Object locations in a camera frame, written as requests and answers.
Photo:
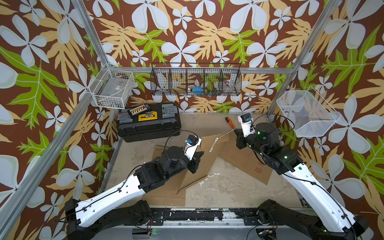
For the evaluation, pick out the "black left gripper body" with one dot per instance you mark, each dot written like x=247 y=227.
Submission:
x=191 y=164

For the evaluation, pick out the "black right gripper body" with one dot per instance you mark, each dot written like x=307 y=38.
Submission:
x=244 y=142

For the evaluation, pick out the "kraft file bag with string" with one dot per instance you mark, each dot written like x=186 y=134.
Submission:
x=168 y=195

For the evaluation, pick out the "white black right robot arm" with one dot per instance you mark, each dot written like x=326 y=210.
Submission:
x=331 y=222

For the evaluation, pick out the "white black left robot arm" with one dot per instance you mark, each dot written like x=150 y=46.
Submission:
x=85 y=219

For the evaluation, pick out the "black plastic toolbox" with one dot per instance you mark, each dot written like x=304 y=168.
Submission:
x=163 y=120

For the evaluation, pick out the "blue object in basket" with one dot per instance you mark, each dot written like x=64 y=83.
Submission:
x=198 y=91

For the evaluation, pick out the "screwdriver bit set case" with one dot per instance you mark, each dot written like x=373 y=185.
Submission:
x=143 y=108

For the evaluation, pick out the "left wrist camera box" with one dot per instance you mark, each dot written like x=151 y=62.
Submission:
x=191 y=146

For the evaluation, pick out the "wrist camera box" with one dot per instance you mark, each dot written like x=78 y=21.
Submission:
x=246 y=124
x=191 y=146

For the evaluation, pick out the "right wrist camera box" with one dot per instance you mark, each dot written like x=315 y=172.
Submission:
x=246 y=124

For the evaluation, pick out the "orange handled screwdriver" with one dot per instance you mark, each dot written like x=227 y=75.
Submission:
x=229 y=121

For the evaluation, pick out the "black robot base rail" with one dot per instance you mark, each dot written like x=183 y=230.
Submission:
x=195 y=216

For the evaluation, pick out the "white wire basket right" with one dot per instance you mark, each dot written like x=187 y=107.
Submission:
x=312 y=115

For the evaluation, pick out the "white wire basket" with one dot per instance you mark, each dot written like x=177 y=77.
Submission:
x=111 y=87
x=312 y=115

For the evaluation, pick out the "black wire basket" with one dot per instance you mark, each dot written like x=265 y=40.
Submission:
x=179 y=79

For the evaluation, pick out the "white wire basket left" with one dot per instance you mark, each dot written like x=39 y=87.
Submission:
x=111 y=87

